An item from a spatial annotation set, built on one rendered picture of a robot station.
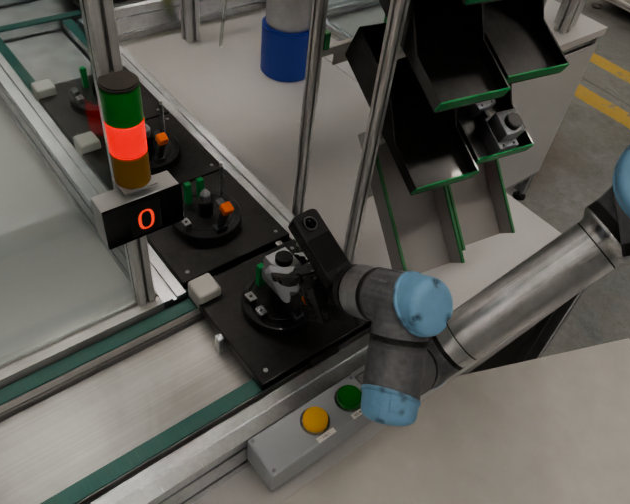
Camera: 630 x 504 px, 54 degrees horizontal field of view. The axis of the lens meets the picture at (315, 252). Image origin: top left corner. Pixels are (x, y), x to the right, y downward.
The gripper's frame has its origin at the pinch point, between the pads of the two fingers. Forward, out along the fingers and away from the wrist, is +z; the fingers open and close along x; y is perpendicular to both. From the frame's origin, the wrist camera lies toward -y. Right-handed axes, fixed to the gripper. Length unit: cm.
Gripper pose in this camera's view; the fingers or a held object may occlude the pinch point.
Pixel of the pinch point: (281, 261)
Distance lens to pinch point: 102.9
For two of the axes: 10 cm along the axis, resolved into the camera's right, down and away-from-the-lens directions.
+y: 2.8, 9.2, 2.9
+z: -5.5, -0.9, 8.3
